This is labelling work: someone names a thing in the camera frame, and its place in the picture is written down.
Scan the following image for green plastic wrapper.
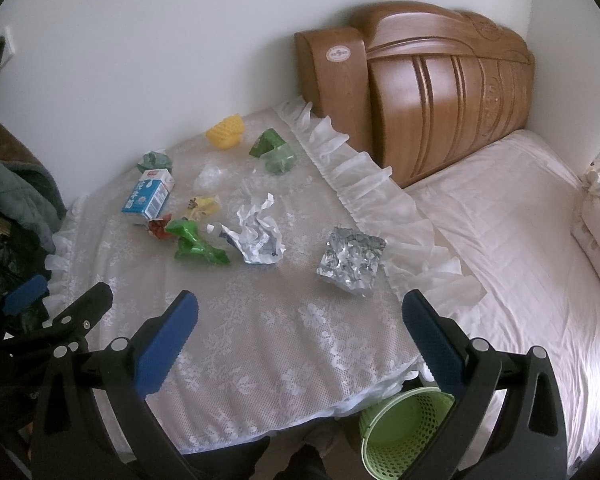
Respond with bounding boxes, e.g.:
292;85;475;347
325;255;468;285
164;219;230;266

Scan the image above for white paper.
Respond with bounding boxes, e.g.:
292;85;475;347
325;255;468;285
219;193;286;266

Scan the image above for clear plastic bottle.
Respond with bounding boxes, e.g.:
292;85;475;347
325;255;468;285
194;162;236;192

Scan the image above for green plastic waste basket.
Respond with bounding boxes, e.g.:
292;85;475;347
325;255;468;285
358;387;454;480

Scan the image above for grey hanging jacket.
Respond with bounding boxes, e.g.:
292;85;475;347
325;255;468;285
0;162;66;288

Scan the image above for red crumpled wrapper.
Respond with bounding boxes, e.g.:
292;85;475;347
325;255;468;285
147;214;173;240

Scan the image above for blue white milk carton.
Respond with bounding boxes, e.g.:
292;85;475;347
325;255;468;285
121;169;174;224

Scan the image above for white bed mattress sheet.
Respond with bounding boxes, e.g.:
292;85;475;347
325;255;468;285
405;130;600;474

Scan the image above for brown hanging garment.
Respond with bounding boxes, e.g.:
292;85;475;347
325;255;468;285
0;123;44;170

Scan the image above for crumpled silver foil wrapper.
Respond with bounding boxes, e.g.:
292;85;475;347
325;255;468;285
316;226;387;297

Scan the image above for dark green crumpled wrapper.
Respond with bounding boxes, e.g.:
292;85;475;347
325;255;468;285
136;151;173;174

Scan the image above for yellow snack wrapper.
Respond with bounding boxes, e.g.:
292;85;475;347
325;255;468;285
184;196;221;221

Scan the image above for white lace table cloth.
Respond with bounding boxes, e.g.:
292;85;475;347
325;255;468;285
45;99;484;454

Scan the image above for green plastic bottle piece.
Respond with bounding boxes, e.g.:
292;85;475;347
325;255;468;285
249;128;297;174

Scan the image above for wooden bed headboard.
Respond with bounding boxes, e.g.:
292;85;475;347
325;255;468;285
294;2;534;188

